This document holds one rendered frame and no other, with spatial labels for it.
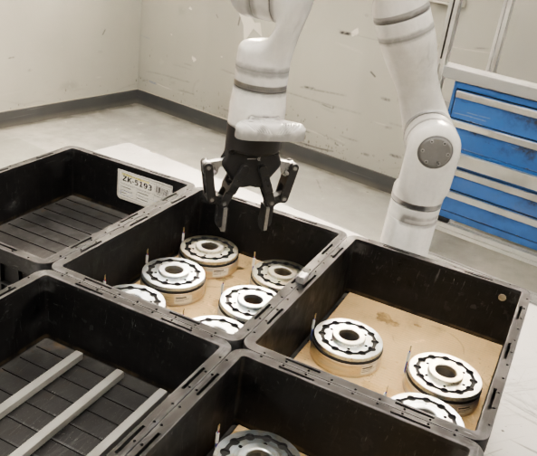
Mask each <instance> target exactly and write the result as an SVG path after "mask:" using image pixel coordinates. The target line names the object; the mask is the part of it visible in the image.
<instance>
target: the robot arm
mask: <svg viewBox="0 0 537 456"><path fill-rule="evenodd" d="M230 2H231V4H232V6H233V8H234V9H235V10H236V11H237V12H238V13H239V14H242V15H244V16H247V17H251V18H255V19H260V20H265V21H269V22H273V23H275V27H274V30H273V33H272V34H271V35H270V37H268V38H249V39H245V40H243V41H241V42H240V44H239V46H238V49H237V55H236V64H235V77H234V86H233V90H232V94H231V98H230V102H229V111H228V120H227V127H226V136H225V150H224V152H223V154H222V155H221V157H220V158H215V159H210V160H208V158H206V157H203V158H202V159H201V160H200V165H201V174H202V182H203V191H204V196H205V198H206V200H207V201H208V202H209V203H210V204H216V214H215V222H216V225H217V227H218V228H219V229H220V231H221V232H226V227H227V218H228V210H229V208H228V207H227V206H228V204H229V202H230V201H231V199H232V197H233V195H235V194H236V192H237V190H238V189H239V187H247V186H253V187H260V190H261V194H262V197H263V200H264V201H263V202H261V206H260V213H259V220H258V226H259V228H260V229H261V230H262V231H266V230H267V226H270V225H271V223H272V218H273V208H274V206H275V205H276V204H279V203H286V202H287V201H288V198H289V196H290V193H291V191H292V186H293V183H294V180H295V178H296V176H297V173H298V170H299V166H298V165H297V164H296V163H295V162H294V161H293V160H292V159H291V158H288V159H287V160H284V159H280V156H279V151H280V148H281V142H301V141H304V137H305V131H306V128H305V127H304V125H303V124H301V123H298V122H293V121H288V120H284V117H285V111H286V90H287V84H288V78H289V71H290V65H291V60H292V55H293V52H294V49H295V46H296V44H297V42H298V39H299V37H300V34H301V32H302V28H303V27H304V24H305V22H306V20H307V18H308V16H309V13H310V11H311V9H312V5H313V2H314V0H230ZM371 12H372V18H373V23H374V26H375V30H376V34H377V37H378V41H379V47H380V50H381V52H382V55H383V58H384V61H385V63H386V65H387V68H388V71H389V74H390V76H391V78H392V80H393V82H394V84H395V87H396V90H397V94H398V102H399V107H400V114H401V121H402V129H403V140H404V145H405V149H406V152H405V156H404V160H403V164H402V167H401V170H400V174H399V178H398V179H397V180H396V181H395V183H394V185H393V189H392V193H391V197H390V200H389V205H388V211H387V215H386V219H385V222H384V226H383V231H382V234H381V238H380V242H381V243H385V244H387V245H390V246H393V247H396V248H399V249H401V250H405V251H408V252H413V253H415V254H418V255H421V256H425V257H427V254H428V250H429V247H430V243H431V241H432V237H433V234H434V230H435V228H436V222H437V218H438V216H439V212H440V209H441V205H442V203H443V200H444V198H445V197H446V196H447V194H448V192H449V189H450V186H451V184H452V181H453V178H454V175H455V171H456V168H457V164H458V161H459V157H460V153H461V140H460V137H459V135H458V133H457V131H456V129H455V125H454V123H453V121H452V119H451V118H450V116H449V114H448V111H447V108H446V104H445V101H444V98H443V95H442V91H441V89H440V85H439V80H438V74H437V45H436V30H435V25H434V21H433V16H432V12H431V7H430V3H429V0H373V2H372V10H371ZM221 166H222V167H223V168H224V170H225V171H226V175H225V177H224V179H223V181H222V185H221V187H220V189H219V191H218V193H216V189H215V179H214V176H215V175H216V174H217V173H218V169H219V167H221ZM279 167H280V172H281V177H280V179H279V182H278V185H277V187H276V190H275V192H274V193H273V187H272V183H271V180H270V177H271V176H272V175H273V174H274V173H275V171H276V170H277V169H278V168H279Z"/></svg>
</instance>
